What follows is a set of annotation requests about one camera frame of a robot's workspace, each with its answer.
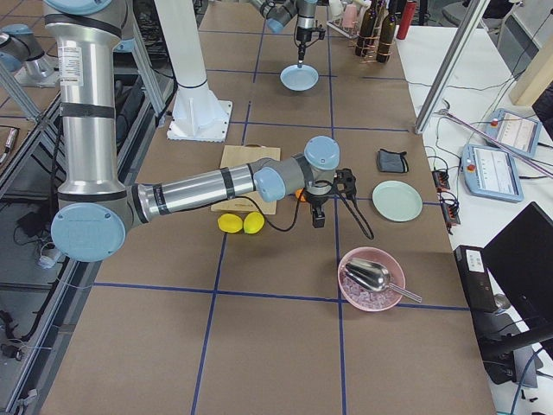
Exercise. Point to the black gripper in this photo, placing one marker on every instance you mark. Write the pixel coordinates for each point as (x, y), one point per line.
(302, 38)
(317, 200)

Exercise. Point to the orange fruit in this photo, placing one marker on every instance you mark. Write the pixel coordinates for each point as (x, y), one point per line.
(301, 195)

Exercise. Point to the light blue plate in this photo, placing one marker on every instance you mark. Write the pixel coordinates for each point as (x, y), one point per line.
(299, 78)

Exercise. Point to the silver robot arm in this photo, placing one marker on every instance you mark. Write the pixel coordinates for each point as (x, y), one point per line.
(278, 15)
(96, 209)

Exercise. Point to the light green plate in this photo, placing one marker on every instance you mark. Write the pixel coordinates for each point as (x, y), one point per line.
(397, 201)

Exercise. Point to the green wine bottle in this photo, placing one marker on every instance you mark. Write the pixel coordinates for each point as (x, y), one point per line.
(387, 32)
(368, 24)

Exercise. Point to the yellow lemon near board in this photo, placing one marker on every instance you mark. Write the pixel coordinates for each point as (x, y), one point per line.
(253, 223)

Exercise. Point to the metal scoop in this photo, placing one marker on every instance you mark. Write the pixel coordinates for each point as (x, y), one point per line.
(375, 277)

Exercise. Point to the grey folded cloth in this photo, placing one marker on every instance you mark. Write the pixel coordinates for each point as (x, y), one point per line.
(392, 162)

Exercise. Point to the yellow lemon outer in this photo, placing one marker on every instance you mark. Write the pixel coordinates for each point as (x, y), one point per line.
(230, 223)

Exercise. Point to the pink bowl with ice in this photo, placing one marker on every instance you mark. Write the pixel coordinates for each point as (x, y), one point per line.
(367, 300)

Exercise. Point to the wooden cutting board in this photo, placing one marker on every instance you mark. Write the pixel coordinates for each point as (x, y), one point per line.
(234, 155)

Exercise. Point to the red thermos bottle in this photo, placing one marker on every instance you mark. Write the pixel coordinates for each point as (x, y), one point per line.
(407, 15)

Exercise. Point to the black computer box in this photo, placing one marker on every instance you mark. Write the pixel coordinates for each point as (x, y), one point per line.
(474, 278)

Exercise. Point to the reacher grabber stick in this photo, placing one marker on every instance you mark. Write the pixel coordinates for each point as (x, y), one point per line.
(444, 112)

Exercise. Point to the blue teach pendant near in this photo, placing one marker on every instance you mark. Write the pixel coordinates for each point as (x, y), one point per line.
(491, 173)

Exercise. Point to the blue teach pendant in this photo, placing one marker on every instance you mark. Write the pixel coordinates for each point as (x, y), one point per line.
(491, 173)
(521, 133)

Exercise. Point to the black monitor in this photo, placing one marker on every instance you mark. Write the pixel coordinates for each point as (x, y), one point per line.
(520, 260)

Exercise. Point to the blue teach pendant far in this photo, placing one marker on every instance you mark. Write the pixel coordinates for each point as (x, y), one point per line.
(521, 133)

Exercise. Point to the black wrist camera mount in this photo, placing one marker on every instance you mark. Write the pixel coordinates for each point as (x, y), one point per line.
(346, 183)

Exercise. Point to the copper wire bottle rack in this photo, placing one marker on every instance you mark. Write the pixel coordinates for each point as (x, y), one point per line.
(371, 57)

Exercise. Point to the aluminium frame post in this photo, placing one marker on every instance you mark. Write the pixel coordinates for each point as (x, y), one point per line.
(462, 36)

